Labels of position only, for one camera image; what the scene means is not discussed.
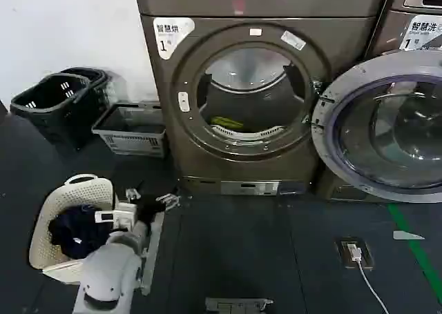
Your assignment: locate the grey dryer with round opening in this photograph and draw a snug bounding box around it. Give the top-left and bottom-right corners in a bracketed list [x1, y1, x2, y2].
[133, 0, 394, 197]

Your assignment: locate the grey plastic basket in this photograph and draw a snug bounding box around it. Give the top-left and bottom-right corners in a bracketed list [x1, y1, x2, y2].
[91, 101, 167, 159]

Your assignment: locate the green garment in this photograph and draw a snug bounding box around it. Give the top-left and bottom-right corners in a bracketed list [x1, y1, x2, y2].
[211, 116, 244, 130]

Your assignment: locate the dark blue garment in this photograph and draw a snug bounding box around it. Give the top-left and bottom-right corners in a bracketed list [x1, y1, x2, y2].
[48, 205, 112, 259]

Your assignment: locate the grey robot side rail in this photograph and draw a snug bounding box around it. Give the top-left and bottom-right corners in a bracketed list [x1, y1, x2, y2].
[140, 212, 165, 296]

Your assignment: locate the white rectangular dryer sticker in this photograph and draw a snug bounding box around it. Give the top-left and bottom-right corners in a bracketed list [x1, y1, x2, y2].
[280, 30, 307, 51]

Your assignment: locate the grey floor tape piece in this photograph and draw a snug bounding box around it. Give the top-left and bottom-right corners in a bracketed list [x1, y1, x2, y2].
[392, 230, 426, 241]

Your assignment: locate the white power cable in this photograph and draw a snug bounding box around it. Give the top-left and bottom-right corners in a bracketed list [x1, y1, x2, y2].
[355, 258, 381, 314]

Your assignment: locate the round glass dryer door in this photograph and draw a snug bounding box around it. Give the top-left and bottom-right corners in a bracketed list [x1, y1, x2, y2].
[310, 50, 442, 204]

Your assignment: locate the white washer number label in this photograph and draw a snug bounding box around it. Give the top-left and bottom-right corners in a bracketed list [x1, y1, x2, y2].
[399, 14, 442, 51]

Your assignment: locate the grey washing machine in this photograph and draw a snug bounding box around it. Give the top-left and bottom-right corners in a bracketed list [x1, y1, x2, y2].
[316, 0, 442, 203]

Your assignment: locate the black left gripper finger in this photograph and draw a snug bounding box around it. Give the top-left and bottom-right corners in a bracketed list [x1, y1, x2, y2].
[155, 191, 184, 211]
[125, 179, 146, 204]

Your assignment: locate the green floor tape strip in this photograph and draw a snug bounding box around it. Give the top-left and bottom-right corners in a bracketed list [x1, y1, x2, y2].
[386, 203, 442, 305]

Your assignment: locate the white perforated laundry basket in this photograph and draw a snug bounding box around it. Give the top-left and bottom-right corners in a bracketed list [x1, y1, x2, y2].
[29, 174, 120, 286]

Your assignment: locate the white dryer number label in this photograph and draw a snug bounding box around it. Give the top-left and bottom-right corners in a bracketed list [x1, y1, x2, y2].
[153, 17, 195, 61]

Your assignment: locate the metal floor socket box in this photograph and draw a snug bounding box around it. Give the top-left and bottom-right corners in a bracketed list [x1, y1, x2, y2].
[336, 237, 376, 272]

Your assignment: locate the black plastic basket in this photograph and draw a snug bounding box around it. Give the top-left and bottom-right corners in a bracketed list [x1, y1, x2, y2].
[60, 66, 112, 112]
[10, 73, 106, 150]

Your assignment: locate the white power plug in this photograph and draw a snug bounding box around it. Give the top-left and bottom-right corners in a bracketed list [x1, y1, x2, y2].
[346, 244, 363, 263]

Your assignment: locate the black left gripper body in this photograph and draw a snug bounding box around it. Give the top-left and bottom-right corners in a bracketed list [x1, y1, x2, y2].
[135, 193, 166, 230]

